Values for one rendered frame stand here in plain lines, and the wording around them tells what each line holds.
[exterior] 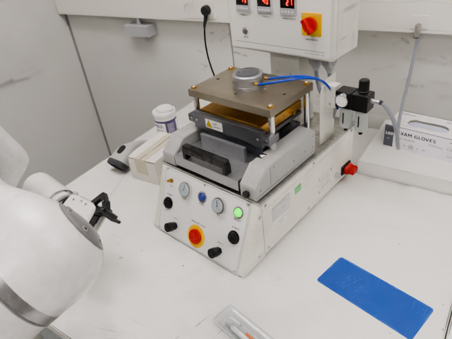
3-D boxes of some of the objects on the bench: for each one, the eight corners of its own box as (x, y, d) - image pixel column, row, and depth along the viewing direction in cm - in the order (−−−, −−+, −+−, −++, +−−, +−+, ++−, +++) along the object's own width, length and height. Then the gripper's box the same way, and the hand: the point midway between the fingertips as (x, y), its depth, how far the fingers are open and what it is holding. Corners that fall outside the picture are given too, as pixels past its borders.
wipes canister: (169, 134, 164) (161, 100, 156) (185, 138, 160) (179, 103, 151) (155, 144, 158) (146, 109, 150) (171, 149, 154) (163, 114, 146)
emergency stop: (191, 239, 109) (194, 225, 108) (202, 245, 106) (204, 231, 105) (187, 240, 107) (189, 227, 106) (197, 247, 105) (200, 233, 104)
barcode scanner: (146, 144, 159) (141, 126, 155) (161, 148, 155) (157, 130, 151) (107, 171, 146) (101, 153, 142) (122, 177, 142) (116, 157, 137)
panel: (158, 227, 117) (167, 165, 112) (237, 274, 99) (251, 203, 94) (153, 228, 115) (161, 165, 110) (232, 276, 97) (247, 204, 92)
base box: (265, 144, 149) (262, 101, 140) (361, 175, 127) (365, 127, 117) (154, 225, 118) (140, 177, 109) (255, 286, 96) (249, 232, 86)
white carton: (397, 128, 139) (400, 109, 135) (472, 146, 125) (477, 125, 121) (382, 144, 132) (385, 124, 128) (459, 165, 118) (464, 142, 114)
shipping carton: (165, 151, 153) (161, 130, 148) (192, 159, 147) (188, 136, 142) (130, 177, 141) (124, 155, 136) (158, 186, 134) (152, 163, 129)
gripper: (34, 236, 97) (72, 272, 87) (72, 172, 98) (114, 200, 88) (59, 243, 103) (97, 276, 93) (95, 183, 105) (136, 210, 95)
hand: (103, 237), depth 91 cm, fingers open, 8 cm apart
